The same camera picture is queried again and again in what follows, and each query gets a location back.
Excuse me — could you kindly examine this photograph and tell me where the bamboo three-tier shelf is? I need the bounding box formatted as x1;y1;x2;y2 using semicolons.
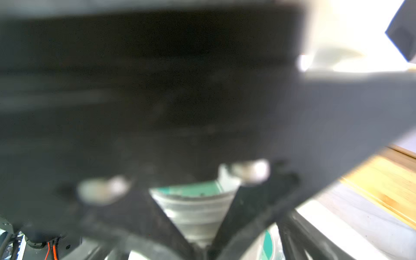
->
340;145;416;229

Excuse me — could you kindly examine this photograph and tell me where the green-lid sunflower seed jar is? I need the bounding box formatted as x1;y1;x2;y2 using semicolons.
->
149;166;241;248

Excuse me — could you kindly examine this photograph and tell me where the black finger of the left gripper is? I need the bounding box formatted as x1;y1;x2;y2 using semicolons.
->
208;165;309;260
79;188;195;260

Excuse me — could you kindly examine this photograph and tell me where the seed jar with floral lid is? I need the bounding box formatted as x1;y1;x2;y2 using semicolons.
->
242;226;284;260

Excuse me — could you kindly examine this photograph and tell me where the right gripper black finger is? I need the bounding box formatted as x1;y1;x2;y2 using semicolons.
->
276;211;353;260

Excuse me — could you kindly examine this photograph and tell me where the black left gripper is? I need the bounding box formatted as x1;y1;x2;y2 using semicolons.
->
1;2;416;234

